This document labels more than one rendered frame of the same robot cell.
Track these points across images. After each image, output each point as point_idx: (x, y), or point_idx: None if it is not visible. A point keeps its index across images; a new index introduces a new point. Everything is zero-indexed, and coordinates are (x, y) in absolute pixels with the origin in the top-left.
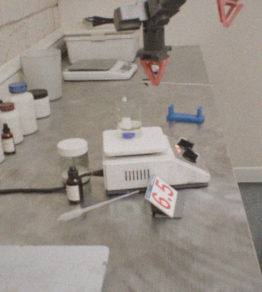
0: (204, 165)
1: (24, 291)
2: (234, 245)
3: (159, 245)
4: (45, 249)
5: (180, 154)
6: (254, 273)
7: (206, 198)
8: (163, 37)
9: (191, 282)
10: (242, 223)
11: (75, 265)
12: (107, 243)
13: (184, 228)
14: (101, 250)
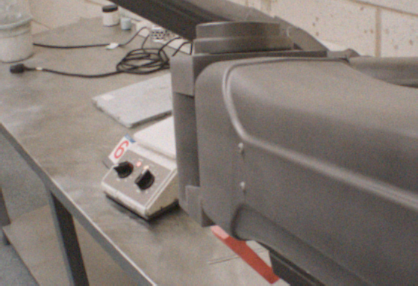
0: (112, 186)
1: (144, 95)
2: (51, 159)
3: (100, 141)
4: (164, 108)
5: (133, 163)
6: (31, 150)
7: (96, 183)
8: None
9: (64, 134)
10: (53, 174)
11: (134, 110)
12: (135, 130)
13: (93, 156)
14: (129, 120)
